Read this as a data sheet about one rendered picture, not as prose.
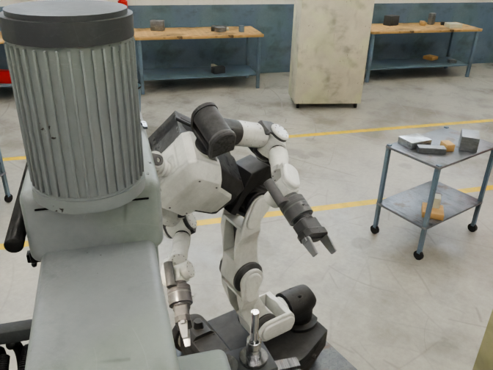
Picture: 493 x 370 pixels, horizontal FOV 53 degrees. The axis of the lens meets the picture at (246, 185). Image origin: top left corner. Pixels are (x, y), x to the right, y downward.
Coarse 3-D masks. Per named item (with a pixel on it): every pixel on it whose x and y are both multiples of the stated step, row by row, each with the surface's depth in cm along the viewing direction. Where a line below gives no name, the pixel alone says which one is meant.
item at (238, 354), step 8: (264, 344) 162; (232, 352) 159; (240, 352) 157; (264, 352) 157; (232, 360) 154; (240, 360) 155; (248, 360) 154; (264, 360) 154; (272, 360) 156; (232, 368) 152; (240, 368) 153; (248, 368) 153; (256, 368) 153; (264, 368) 154; (272, 368) 154
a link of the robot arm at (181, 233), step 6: (180, 222) 202; (186, 222) 201; (168, 228) 204; (174, 228) 203; (180, 228) 203; (186, 228) 203; (192, 228) 204; (174, 234) 204; (180, 234) 200; (186, 234) 202; (174, 240) 199; (180, 240) 198; (186, 240) 199; (174, 246) 196; (180, 246) 195; (186, 246) 197; (186, 252) 195
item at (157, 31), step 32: (0, 32) 733; (160, 32) 766; (192, 32) 774; (224, 32) 781; (256, 32) 788; (384, 32) 833; (416, 32) 849; (384, 64) 898; (416, 64) 905; (448, 64) 912
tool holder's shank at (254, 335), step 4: (252, 312) 148; (256, 312) 148; (252, 316) 148; (256, 316) 147; (252, 320) 148; (256, 320) 148; (252, 324) 149; (256, 324) 149; (252, 328) 150; (256, 328) 149; (252, 332) 150; (256, 332) 150; (252, 336) 151; (256, 336) 151; (252, 340) 151; (256, 340) 151
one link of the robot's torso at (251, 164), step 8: (240, 160) 196; (248, 160) 195; (256, 160) 194; (240, 168) 192; (248, 168) 190; (256, 168) 189; (264, 168) 189; (248, 176) 188; (256, 176) 188; (264, 176) 191; (248, 184) 188; (256, 184) 190; (248, 192) 189; (240, 200) 188; (224, 208) 192; (232, 208) 189
